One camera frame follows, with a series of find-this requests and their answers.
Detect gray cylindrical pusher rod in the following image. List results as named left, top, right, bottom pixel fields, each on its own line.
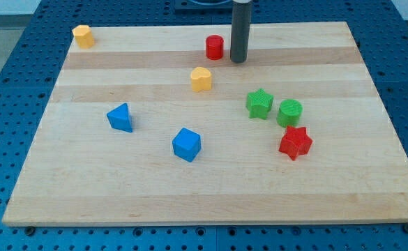
left=230, top=0, right=252, bottom=63

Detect red cylinder block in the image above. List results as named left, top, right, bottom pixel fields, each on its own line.
left=206, top=35, right=224, bottom=60

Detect yellow heart block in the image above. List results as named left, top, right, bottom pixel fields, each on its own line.
left=190, top=67, right=212, bottom=92

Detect green star block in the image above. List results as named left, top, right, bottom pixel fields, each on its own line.
left=246, top=88, right=273, bottom=120

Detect green cylinder block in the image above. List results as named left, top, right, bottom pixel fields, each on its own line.
left=276, top=99, right=303, bottom=128

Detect red star block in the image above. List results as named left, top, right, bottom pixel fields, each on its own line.
left=278, top=125, right=312, bottom=160

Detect blue cube block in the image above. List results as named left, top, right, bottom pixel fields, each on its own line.
left=172, top=128, right=201, bottom=162

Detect wooden board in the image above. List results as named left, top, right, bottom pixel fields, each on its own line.
left=2, top=22, right=408, bottom=227

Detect yellow hexagon block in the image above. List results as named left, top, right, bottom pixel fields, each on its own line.
left=72, top=25, right=95, bottom=49

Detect blue triangle block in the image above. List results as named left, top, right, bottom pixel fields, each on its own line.
left=107, top=103, right=133, bottom=132

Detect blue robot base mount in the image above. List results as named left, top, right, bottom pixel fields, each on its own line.
left=172, top=0, right=232, bottom=14

